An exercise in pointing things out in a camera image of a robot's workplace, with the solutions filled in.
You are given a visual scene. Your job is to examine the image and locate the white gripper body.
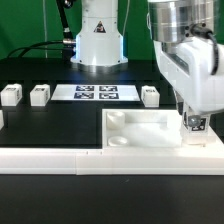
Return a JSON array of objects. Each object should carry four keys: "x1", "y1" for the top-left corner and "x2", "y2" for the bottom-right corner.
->
[{"x1": 154, "y1": 37, "x2": 224, "y2": 114}]

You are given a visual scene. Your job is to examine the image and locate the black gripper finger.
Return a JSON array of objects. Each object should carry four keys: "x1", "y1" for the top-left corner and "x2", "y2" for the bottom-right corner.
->
[{"x1": 187, "y1": 115, "x2": 201, "y2": 127}]

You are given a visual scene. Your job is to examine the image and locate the white square tabletop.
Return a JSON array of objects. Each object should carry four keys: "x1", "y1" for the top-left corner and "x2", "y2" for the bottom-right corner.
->
[{"x1": 102, "y1": 109, "x2": 187, "y2": 148}]

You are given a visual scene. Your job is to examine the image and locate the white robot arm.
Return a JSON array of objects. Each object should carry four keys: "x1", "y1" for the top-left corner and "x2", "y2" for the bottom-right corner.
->
[{"x1": 71, "y1": 0, "x2": 224, "y2": 121}]

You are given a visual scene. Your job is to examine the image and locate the white sheet with fiducial tags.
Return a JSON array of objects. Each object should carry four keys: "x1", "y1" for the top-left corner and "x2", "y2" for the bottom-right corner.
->
[{"x1": 52, "y1": 84, "x2": 139, "y2": 101}]

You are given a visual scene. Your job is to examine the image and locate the white part at left edge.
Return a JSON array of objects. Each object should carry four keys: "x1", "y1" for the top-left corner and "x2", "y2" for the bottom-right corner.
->
[{"x1": 0, "y1": 110, "x2": 4, "y2": 130}]

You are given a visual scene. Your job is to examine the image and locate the white L-shaped fixture wall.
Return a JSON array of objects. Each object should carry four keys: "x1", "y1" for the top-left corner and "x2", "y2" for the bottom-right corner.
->
[{"x1": 0, "y1": 129, "x2": 224, "y2": 175}]

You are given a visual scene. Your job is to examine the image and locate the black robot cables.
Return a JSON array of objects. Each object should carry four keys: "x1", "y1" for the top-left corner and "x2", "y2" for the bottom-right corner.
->
[{"x1": 7, "y1": 0, "x2": 77, "y2": 59}]

